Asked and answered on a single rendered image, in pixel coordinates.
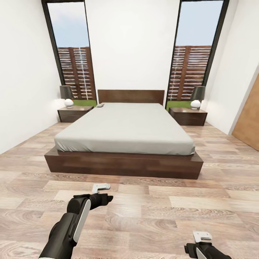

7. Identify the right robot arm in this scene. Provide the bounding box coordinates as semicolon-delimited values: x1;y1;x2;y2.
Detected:
184;231;232;259

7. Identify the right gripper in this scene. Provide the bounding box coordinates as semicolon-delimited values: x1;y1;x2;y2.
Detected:
184;243;199;259

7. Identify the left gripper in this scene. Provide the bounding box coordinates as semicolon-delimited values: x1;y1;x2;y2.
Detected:
92;193;113;209

